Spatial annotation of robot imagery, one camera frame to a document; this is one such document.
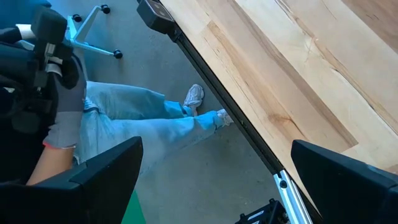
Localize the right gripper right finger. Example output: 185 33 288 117
290 139 398 224

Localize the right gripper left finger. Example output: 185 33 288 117
0 136 144 224

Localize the person's forearm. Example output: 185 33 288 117
26 144 77 186

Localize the green object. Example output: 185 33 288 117
120 190 147 224

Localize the person's hand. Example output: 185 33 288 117
43 57 88 149

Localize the black plastic crate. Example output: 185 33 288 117
234 198 290 224

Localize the person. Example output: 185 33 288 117
26 55 234 186

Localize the white chair base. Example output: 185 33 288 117
63 4 124 60

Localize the silver metal bracket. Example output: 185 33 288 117
272 169 313 224

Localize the black leader arm handle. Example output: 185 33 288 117
0 6 80 138

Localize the black table frame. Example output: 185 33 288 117
166 23 324 224

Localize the black camera box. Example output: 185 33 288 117
136 0 175 34

